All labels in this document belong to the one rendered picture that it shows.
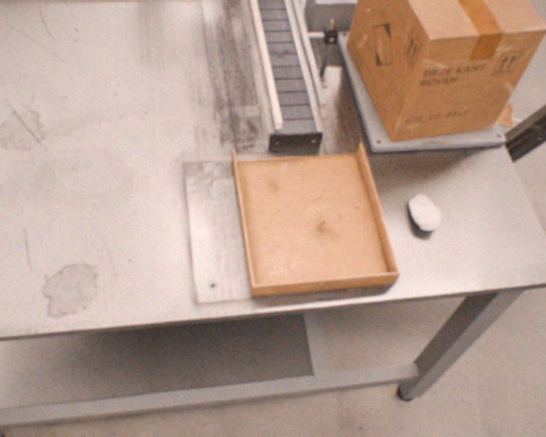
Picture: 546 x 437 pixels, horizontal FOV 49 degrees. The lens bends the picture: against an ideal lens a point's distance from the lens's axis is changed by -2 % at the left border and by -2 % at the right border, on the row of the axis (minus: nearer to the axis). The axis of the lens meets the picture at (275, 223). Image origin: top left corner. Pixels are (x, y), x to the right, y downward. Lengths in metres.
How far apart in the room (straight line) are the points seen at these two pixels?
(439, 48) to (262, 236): 0.45
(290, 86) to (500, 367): 1.21
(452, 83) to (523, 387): 1.17
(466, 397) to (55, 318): 1.34
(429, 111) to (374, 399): 0.98
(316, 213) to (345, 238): 0.08
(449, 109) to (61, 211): 0.77
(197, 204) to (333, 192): 0.26
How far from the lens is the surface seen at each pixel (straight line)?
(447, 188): 1.27
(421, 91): 1.19
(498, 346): 2.12
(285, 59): 1.35
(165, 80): 1.36
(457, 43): 1.13
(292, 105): 1.25
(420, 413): 1.94
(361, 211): 1.17
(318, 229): 1.13
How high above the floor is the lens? 1.77
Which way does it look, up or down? 56 degrees down
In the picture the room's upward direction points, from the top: 10 degrees clockwise
